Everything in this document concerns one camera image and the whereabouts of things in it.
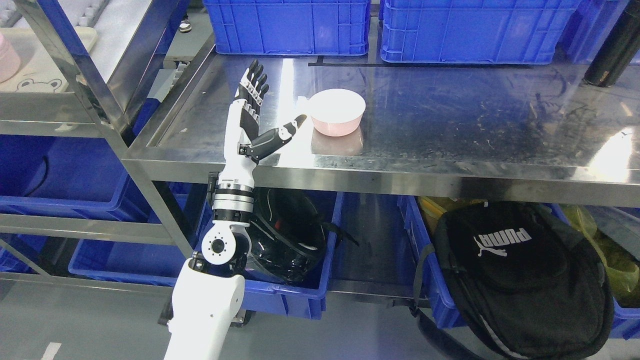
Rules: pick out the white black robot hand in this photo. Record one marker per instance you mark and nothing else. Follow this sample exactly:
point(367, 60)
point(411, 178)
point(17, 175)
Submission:
point(244, 147)

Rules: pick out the pink plastic bowl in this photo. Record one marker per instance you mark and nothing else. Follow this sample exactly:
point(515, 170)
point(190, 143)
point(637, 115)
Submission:
point(336, 112)

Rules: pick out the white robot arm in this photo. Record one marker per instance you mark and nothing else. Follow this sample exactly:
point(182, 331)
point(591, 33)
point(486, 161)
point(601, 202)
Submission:
point(210, 287)

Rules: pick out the blue bin lower shelf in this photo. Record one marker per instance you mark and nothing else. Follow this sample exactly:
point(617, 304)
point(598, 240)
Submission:
point(121, 262)

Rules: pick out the blue bin shelf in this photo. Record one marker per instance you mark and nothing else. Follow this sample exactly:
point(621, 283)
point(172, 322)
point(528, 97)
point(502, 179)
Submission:
point(68, 177)
point(121, 262)

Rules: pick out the steel shelf rack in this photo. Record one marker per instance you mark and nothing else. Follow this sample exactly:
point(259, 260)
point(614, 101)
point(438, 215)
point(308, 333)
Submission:
point(110, 52)

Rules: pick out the blue bin middle shelf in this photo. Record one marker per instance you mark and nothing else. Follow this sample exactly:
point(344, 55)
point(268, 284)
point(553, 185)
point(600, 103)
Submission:
point(68, 177)

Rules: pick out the black motorcycle helmet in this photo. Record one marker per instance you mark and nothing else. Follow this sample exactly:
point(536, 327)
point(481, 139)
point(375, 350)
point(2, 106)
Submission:
point(289, 236)

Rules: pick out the blue crate top left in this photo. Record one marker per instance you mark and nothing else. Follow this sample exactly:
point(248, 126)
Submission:
point(290, 27)

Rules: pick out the blue crate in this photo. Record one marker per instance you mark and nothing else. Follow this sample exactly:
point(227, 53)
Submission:
point(478, 32)
point(290, 27)

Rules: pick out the blue bin holding helmet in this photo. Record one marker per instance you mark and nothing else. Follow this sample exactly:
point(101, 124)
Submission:
point(307, 299)

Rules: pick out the blue bin under backpack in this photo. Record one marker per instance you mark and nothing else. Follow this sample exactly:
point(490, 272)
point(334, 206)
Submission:
point(626, 322)

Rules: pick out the cream bear tray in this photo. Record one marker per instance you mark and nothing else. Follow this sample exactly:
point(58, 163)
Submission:
point(37, 72)

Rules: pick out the blue crate top right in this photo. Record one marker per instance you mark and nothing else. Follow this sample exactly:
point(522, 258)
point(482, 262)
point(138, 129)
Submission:
point(478, 32)

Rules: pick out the stacked pink bowls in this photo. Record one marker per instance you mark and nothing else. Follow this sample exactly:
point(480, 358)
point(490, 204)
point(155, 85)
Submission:
point(10, 60)

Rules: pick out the steel table cart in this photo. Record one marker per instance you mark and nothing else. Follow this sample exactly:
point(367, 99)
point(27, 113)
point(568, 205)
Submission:
point(533, 133)

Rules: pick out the black puma backpack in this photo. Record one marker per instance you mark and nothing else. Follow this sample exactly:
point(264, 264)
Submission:
point(527, 284)

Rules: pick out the black thermos bottle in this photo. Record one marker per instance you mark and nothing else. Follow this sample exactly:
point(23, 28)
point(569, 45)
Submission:
point(618, 49)

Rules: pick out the yellow green plastic bag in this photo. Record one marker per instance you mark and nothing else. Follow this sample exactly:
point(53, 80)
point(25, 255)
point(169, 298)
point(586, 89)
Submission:
point(621, 266)

